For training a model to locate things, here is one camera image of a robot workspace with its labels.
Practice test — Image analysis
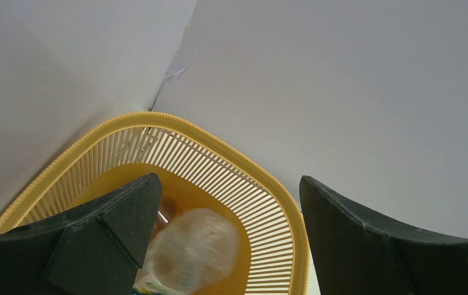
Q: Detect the yellow mesh waste bin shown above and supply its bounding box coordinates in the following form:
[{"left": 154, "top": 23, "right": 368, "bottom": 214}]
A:
[{"left": 0, "top": 111, "right": 309, "bottom": 294}]

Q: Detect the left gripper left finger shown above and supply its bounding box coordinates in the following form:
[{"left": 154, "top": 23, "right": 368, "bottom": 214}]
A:
[{"left": 0, "top": 173, "right": 162, "bottom": 294}]

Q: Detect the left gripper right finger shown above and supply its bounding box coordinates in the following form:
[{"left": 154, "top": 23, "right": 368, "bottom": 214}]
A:
[{"left": 299, "top": 176, "right": 468, "bottom": 294}]

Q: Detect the blue white label crushed bottle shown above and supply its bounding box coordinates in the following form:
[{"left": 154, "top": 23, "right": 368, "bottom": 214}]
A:
[{"left": 133, "top": 208, "right": 239, "bottom": 294}]

